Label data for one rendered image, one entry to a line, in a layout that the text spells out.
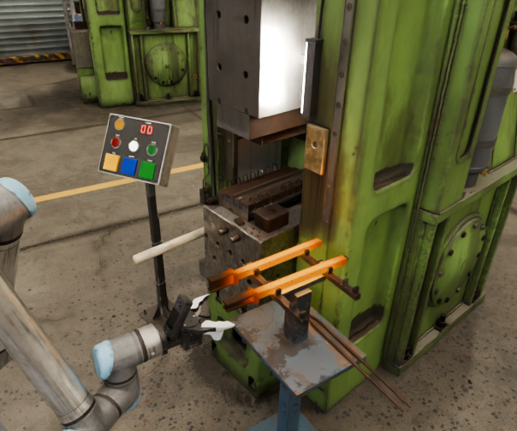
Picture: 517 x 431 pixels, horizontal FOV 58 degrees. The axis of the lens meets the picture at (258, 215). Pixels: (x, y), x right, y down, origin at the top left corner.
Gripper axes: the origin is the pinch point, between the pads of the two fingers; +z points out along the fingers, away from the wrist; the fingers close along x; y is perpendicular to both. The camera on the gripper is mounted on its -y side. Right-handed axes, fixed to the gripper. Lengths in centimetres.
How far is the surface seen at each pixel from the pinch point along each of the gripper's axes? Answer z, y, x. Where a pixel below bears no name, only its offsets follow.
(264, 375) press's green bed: 40, 85, -34
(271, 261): 24.5, -0.8, -10.6
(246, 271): 14.6, -0.7, -10.2
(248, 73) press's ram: 38, -53, -48
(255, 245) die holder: 33.8, 9.7, -34.9
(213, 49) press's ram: 35, -58, -68
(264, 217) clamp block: 40, 1, -38
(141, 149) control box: 15, -10, -103
